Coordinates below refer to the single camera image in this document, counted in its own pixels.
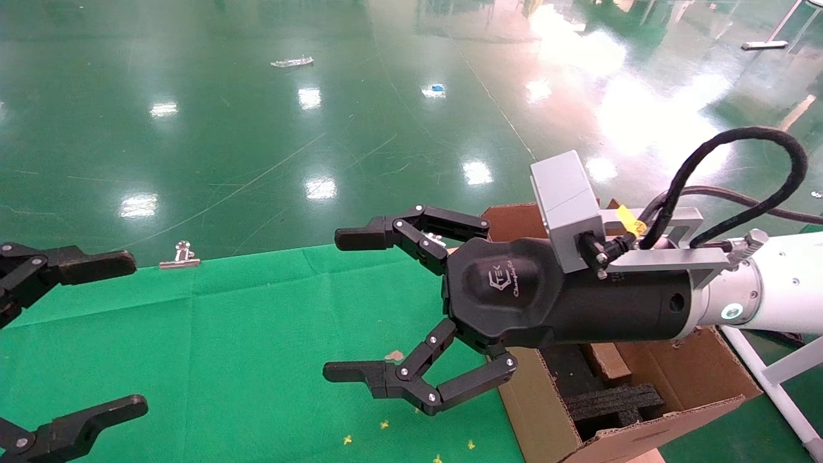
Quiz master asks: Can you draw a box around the large open cardboard carton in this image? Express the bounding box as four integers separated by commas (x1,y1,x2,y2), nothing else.
479,203,763,463

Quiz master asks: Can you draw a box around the silver camera mounting bracket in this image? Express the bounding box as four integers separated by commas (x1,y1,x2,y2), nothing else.
598,207,734,290

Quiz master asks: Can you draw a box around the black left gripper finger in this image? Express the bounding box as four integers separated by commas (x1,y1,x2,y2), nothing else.
0,243,138,329
0,395,149,463

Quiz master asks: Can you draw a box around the black braided cable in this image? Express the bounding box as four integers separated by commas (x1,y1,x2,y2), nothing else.
640,127,809,253

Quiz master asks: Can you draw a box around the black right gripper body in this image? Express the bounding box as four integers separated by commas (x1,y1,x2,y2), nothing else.
442,238,701,352

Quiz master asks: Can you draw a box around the yellow cable tag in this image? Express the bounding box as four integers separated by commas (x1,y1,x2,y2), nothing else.
619,206,649,236

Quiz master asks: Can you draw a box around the white tubular table frame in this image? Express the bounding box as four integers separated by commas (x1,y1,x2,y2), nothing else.
720,325,823,460

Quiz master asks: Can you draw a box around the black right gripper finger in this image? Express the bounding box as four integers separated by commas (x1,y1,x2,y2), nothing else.
334,206,491,277
323,320,519,416

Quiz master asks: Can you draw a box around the gray wrist camera box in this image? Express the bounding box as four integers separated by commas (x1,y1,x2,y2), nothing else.
531,150,608,276

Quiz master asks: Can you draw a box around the green table cloth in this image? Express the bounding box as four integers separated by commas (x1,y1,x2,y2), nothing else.
0,243,525,463

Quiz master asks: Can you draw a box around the smooth dark cable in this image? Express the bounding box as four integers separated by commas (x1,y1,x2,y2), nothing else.
646,186,823,226

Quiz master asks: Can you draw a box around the small brown cardboard box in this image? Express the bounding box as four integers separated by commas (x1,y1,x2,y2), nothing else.
588,343,634,381

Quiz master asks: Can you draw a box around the black foam insert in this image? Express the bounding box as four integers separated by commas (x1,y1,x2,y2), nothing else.
563,384,666,441

